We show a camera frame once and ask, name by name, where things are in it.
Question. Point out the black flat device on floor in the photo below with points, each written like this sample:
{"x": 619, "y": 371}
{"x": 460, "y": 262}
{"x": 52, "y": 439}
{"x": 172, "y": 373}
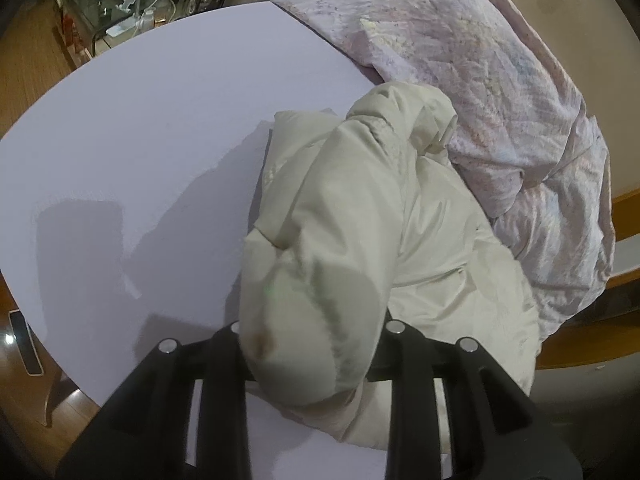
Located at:
{"x": 22, "y": 335}

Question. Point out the cream puffer jacket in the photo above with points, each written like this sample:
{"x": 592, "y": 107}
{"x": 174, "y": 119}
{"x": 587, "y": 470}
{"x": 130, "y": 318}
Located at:
{"x": 364, "y": 218}

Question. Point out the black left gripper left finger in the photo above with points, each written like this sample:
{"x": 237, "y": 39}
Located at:
{"x": 180, "y": 414}

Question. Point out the pink floral duvet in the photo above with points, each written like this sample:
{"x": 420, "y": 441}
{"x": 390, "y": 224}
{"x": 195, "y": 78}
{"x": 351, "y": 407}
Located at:
{"x": 526, "y": 146}

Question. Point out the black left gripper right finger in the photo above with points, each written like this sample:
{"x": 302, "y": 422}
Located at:
{"x": 495, "y": 430}

